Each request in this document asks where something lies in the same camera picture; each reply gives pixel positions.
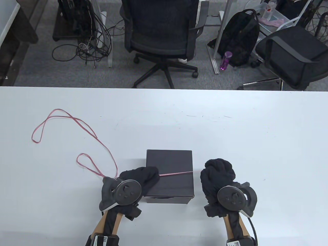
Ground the black chair with grey armrest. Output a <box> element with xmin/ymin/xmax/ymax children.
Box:
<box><xmin>237</xmin><ymin>26</ymin><xmax>328</xmax><ymax>91</ymax></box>

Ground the tangle of black cables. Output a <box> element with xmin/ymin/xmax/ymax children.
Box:
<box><xmin>305</xmin><ymin>0</ymin><xmax>328</xmax><ymax>43</ymax></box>
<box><xmin>52</xmin><ymin>8</ymin><xmax>113</xmax><ymax>68</ymax></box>

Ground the purple water bottle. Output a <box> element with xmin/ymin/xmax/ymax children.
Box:
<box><xmin>219</xmin><ymin>51</ymin><xmax>233</xmax><ymax>71</ymax></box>

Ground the pink cloth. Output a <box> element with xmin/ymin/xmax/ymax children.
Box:
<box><xmin>261</xmin><ymin>17</ymin><xmax>285</xmax><ymax>26</ymax></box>

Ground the pink bow ribbon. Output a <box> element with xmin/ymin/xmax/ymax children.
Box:
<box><xmin>32</xmin><ymin>109</ymin><xmax>194</xmax><ymax>178</ymax></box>

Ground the black cardboard box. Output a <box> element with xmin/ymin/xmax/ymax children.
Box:
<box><xmin>144</xmin><ymin>150</ymin><xmax>194</xmax><ymax>198</ymax></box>

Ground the person's right forearm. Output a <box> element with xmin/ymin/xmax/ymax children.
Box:
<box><xmin>222</xmin><ymin>214</ymin><xmax>253</xmax><ymax>246</ymax></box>

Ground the black mesh office chair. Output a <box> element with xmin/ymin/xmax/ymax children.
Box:
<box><xmin>120</xmin><ymin>0</ymin><xmax>210</xmax><ymax>89</ymax></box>

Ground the grey hand controller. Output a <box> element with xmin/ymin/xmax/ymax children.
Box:
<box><xmin>217</xmin><ymin>181</ymin><xmax>257</xmax><ymax>218</ymax></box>
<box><xmin>99</xmin><ymin>177</ymin><xmax>142</xmax><ymax>212</ymax></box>

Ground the black wrist pack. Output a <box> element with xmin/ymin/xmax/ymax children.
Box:
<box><xmin>225</xmin><ymin>237</ymin><xmax>256</xmax><ymax>246</ymax></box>
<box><xmin>88</xmin><ymin>234</ymin><xmax>119</xmax><ymax>246</ymax></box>

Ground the grey right hand controller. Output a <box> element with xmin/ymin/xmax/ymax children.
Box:
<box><xmin>217</xmin><ymin>181</ymin><xmax>257</xmax><ymax>218</ymax></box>

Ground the person's left hand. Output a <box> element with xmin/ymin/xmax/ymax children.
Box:
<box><xmin>119</xmin><ymin>166</ymin><xmax>160</xmax><ymax>196</ymax></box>

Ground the black computer tower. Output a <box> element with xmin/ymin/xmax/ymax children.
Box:
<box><xmin>58</xmin><ymin>0</ymin><xmax>96</xmax><ymax>39</ymax></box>

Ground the clear plastic bin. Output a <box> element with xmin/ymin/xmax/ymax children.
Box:
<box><xmin>259</xmin><ymin>0</ymin><xmax>294</xmax><ymax>28</ymax></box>

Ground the grey left hand controller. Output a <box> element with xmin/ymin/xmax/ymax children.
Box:
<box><xmin>99</xmin><ymin>177</ymin><xmax>142</xmax><ymax>212</ymax></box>

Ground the person's left forearm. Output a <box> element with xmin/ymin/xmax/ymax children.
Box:
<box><xmin>91</xmin><ymin>209</ymin><xmax>126</xmax><ymax>246</ymax></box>

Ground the white power strip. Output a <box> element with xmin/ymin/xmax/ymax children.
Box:
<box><xmin>97</xmin><ymin>12</ymin><xmax>107</xmax><ymax>48</ymax></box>

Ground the black backpack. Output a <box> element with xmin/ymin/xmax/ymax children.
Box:
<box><xmin>207</xmin><ymin>8</ymin><xmax>260</xmax><ymax>67</ymax></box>

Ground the white desk with dark sides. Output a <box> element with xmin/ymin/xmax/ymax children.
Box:
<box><xmin>0</xmin><ymin>0</ymin><xmax>48</xmax><ymax>86</ymax></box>

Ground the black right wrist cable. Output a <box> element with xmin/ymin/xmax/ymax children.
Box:
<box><xmin>247</xmin><ymin>218</ymin><xmax>258</xmax><ymax>246</ymax></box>

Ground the black left wrist pack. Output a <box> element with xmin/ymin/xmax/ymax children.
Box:
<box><xmin>88</xmin><ymin>234</ymin><xmax>119</xmax><ymax>246</ymax></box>

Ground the black right wrist pack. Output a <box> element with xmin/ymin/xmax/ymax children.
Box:
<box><xmin>225</xmin><ymin>237</ymin><xmax>256</xmax><ymax>246</ymax></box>

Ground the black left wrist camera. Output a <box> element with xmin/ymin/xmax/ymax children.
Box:
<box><xmin>117</xmin><ymin>204</ymin><xmax>142</xmax><ymax>220</ymax></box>

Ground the person's right hand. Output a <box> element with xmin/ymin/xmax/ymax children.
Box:
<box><xmin>200</xmin><ymin>158</ymin><xmax>236</xmax><ymax>205</ymax></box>

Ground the clear spray bottle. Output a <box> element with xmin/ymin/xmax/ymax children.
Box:
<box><xmin>266</xmin><ymin>0</ymin><xmax>278</xmax><ymax>20</ymax></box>

